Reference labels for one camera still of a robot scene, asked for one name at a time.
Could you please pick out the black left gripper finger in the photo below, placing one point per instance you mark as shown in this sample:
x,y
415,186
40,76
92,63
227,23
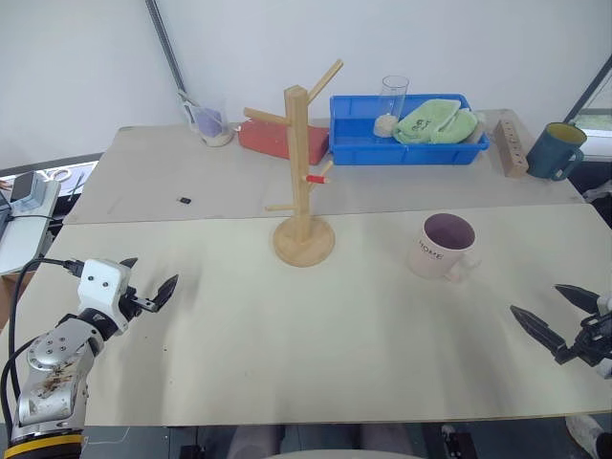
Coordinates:
x,y
129,263
166,289

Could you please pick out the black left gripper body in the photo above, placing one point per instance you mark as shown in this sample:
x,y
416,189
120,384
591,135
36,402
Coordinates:
x,y
129,306

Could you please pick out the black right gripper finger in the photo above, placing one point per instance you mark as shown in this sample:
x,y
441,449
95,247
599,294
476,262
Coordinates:
x,y
538,331
581,297

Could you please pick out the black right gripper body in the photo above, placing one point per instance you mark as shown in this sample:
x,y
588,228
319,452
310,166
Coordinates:
x,y
595,339

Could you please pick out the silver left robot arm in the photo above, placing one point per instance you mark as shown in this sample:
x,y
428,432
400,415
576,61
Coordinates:
x,y
52,373

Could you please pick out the clear measuring cup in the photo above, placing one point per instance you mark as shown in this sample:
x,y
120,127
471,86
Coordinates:
x,y
217,138

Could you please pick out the purple nitrile glove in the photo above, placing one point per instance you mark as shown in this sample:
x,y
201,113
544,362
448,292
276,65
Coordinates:
x,y
210,122

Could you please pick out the wooden mug tree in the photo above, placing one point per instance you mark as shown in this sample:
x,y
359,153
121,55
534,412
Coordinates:
x,y
299,191

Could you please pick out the small black clip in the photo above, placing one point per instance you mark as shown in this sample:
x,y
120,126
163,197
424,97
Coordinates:
x,y
185,200

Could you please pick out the white shoe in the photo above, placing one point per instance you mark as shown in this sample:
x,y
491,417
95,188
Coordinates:
x,y
590,435

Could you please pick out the grey laptop stand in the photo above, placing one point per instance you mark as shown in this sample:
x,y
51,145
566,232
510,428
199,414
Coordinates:
x,y
24,239

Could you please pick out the brown cardboard box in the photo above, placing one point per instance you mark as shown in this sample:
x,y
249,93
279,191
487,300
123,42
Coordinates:
x,y
12,296

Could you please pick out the pink HOME mug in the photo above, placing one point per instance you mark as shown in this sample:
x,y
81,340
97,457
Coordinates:
x,y
430,258

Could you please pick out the teal mug yellow inside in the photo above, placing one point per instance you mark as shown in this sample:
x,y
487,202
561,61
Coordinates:
x,y
550,153

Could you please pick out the wooden block with holes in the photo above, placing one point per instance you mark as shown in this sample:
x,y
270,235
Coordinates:
x,y
511,153

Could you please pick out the red rectangular block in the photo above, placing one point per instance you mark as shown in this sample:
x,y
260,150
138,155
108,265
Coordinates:
x,y
268,141

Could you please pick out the red tape marker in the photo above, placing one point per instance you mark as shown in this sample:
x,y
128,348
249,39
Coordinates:
x,y
317,179

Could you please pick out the beige cloth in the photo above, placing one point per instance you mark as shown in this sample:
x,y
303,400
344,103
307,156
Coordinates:
x,y
481,125

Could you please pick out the dark slanted pole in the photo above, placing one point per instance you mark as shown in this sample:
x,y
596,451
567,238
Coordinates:
x,y
590,86

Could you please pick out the grey metal pole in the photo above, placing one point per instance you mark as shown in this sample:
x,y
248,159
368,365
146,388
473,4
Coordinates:
x,y
167,48

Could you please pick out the green towel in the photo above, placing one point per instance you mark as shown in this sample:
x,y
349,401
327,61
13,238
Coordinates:
x,y
430,124

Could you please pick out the blue plastic bin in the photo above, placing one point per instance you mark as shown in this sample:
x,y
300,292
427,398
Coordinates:
x,y
363,153

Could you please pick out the white lumpy ball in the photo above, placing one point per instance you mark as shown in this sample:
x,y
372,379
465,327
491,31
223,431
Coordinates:
x,y
385,126

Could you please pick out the clear drinking glass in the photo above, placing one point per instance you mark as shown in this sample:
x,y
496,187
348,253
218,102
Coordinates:
x,y
395,93

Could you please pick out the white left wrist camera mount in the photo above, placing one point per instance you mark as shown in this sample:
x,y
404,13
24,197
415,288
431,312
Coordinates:
x,y
98,287

